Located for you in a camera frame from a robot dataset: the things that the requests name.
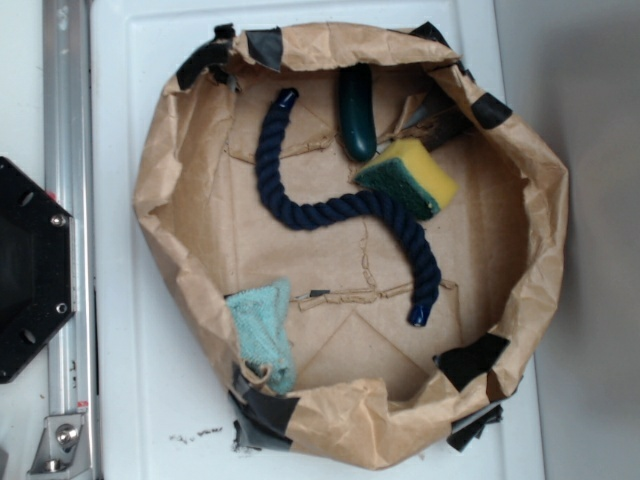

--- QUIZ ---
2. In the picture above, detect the light blue terry cloth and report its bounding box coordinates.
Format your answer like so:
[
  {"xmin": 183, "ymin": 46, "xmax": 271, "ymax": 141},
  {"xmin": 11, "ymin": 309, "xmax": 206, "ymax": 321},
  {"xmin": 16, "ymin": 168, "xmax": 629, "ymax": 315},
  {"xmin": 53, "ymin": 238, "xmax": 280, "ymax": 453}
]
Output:
[{"xmin": 226, "ymin": 278, "xmax": 297, "ymax": 395}]

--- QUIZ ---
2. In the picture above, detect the brown paper bag tray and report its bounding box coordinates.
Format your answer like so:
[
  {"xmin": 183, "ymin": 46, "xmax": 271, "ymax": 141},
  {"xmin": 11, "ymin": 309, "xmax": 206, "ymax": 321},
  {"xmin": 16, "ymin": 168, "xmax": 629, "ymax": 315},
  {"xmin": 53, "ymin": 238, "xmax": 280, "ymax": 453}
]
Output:
[{"xmin": 133, "ymin": 23, "xmax": 569, "ymax": 470}]

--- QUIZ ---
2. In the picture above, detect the yellow and green sponge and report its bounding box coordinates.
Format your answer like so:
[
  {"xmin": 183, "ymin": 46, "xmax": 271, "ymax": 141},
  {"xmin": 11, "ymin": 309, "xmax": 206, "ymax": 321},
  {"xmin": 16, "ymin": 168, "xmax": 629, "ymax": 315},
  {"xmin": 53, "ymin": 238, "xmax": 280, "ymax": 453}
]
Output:
[{"xmin": 354, "ymin": 138, "xmax": 458, "ymax": 220}]

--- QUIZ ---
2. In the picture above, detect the dark green toy cucumber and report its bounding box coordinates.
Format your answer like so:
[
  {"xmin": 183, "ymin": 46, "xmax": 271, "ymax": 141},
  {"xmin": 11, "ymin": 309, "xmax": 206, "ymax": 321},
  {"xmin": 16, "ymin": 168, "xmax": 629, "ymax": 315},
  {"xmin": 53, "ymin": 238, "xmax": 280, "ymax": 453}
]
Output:
[{"xmin": 338, "ymin": 63, "xmax": 377, "ymax": 162}]

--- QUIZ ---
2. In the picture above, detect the dark blue twisted rope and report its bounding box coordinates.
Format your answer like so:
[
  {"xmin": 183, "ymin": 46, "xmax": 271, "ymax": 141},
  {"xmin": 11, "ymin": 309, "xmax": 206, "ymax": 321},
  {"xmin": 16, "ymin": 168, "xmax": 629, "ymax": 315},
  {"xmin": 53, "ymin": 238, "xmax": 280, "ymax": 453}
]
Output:
[{"xmin": 254, "ymin": 88, "xmax": 443, "ymax": 328}]

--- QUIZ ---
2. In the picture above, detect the aluminium extrusion rail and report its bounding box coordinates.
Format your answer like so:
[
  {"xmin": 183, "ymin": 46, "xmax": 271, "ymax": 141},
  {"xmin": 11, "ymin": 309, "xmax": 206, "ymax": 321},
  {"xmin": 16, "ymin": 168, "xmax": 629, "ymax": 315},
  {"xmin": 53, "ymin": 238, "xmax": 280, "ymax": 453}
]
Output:
[{"xmin": 42, "ymin": 1, "xmax": 102, "ymax": 479}]

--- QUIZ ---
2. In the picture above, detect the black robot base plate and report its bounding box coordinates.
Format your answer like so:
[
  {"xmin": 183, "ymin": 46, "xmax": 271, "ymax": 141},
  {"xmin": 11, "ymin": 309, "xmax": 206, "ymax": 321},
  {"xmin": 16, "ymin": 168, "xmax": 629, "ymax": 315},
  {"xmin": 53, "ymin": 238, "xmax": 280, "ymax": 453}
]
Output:
[{"xmin": 1, "ymin": 157, "xmax": 75, "ymax": 384}]

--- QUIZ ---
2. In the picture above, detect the metal corner bracket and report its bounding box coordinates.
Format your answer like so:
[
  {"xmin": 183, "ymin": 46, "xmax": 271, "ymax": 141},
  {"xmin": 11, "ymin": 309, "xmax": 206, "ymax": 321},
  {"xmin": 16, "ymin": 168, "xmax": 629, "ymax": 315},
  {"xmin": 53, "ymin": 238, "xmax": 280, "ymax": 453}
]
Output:
[{"xmin": 26, "ymin": 413, "xmax": 88, "ymax": 479}]

